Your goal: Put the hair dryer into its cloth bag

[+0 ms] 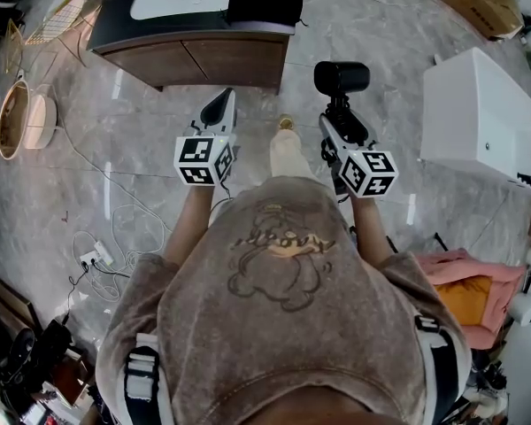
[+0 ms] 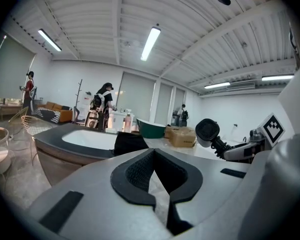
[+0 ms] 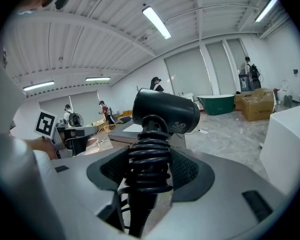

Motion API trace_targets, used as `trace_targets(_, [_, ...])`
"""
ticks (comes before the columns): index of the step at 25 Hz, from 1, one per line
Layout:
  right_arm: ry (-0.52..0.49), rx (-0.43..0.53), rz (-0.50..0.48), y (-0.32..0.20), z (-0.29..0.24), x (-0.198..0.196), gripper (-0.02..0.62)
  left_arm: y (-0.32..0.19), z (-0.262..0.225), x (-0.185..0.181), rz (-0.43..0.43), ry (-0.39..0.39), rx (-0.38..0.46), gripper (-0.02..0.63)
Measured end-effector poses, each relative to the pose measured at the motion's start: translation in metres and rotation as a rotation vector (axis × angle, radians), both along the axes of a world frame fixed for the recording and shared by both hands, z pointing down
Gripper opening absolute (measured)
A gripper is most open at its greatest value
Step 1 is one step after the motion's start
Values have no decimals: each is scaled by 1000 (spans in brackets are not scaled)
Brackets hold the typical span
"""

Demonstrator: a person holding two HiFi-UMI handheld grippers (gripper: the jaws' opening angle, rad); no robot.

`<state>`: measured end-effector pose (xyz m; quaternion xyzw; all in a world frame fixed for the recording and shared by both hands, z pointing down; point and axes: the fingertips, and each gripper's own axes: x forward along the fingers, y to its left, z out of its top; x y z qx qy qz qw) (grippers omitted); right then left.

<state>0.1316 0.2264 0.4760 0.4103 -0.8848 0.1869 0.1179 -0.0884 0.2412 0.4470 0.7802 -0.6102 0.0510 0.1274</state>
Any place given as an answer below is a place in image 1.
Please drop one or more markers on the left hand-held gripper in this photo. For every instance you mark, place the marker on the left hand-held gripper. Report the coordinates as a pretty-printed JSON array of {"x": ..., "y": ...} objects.
[{"x": 194, "y": 153}]

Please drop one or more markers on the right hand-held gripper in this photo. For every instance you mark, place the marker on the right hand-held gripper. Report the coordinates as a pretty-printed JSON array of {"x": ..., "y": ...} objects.
[{"x": 367, "y": 173}]

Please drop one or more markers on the black hair dryer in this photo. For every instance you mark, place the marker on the black hair dryer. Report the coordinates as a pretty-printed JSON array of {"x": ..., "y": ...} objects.
[{"x": 340, "y": 78}]

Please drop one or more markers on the person's left forearm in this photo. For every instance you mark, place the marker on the person's left forearm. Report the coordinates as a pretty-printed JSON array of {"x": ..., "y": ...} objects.
[{"x": 190, "y": 224}]

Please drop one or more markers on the person's right forearm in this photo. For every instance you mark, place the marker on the person's right forearm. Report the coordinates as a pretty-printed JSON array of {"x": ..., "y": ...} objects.
[{"x": 371, "y": 233}]

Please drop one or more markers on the clear plastic bag with gold parts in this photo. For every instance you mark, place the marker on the clear plastic bag with gold parts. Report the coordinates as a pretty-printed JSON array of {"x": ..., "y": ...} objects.
[{"x": 287, "y": 157}]

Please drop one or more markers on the person's right shoe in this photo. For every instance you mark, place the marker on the person's right shoe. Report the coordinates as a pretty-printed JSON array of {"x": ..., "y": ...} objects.
[{"x": 286, "y": 123}]

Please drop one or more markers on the dark-topped wooden vanity cabinet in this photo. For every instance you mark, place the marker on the dark-topped wooden vanity cabinet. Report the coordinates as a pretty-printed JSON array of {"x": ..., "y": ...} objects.
[{"x": 159, "y": 56}]

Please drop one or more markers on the small white plastic part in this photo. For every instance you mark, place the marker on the small white plastic part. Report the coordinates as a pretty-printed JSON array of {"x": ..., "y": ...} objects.
[{"x": 438, "y": 59}]

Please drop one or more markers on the white rectangular box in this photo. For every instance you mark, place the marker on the white rectangular box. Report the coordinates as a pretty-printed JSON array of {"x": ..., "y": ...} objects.
[{"x": 478, "y": 113}]

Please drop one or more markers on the white round container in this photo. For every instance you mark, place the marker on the white round container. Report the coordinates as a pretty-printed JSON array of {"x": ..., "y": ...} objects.
[{"x": 48, "y": 122}]

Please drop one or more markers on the white power strip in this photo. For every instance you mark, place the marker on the white power strip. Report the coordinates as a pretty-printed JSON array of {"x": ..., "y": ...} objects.
[{"x": 98, "y": 252}]

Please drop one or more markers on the brown printed t-shirt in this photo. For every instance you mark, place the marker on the brown printed t-shirt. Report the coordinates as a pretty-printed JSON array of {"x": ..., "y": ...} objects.
[{"x": 270, "y": 326}]

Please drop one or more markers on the round gold-framed mirror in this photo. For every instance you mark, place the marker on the round gold-framed mirror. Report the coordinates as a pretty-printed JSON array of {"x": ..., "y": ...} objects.
[{"x": 13, "y": 118}]

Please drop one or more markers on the pink pet bed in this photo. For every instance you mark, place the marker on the pink pet bed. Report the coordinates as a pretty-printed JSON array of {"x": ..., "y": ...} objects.
[{"x": 504, "y": 281}]

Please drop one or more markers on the white appliance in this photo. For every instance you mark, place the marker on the white appliance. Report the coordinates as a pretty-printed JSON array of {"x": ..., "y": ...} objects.
[{"x": 526, "y": 308}]

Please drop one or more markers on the brown wooden board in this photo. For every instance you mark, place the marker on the brown wooden board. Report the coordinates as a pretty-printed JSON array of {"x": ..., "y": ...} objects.
[{"x": 15, "y": 301}]

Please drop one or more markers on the black equipment heap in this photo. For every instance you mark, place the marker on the black equipment heap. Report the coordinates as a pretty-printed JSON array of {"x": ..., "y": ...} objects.
[{"x": 22, "y": 357}]

